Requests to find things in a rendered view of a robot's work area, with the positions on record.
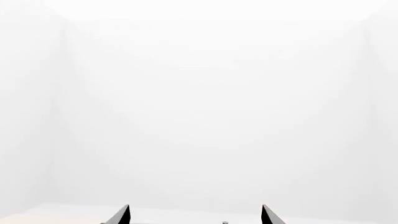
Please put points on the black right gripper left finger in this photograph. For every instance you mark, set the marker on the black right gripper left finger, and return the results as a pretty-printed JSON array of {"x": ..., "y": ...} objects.
[{"x": 122, "y": 217}]

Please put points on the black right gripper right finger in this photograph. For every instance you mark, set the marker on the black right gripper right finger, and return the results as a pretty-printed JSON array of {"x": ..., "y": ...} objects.
[{"x": 270, "y": 217}]

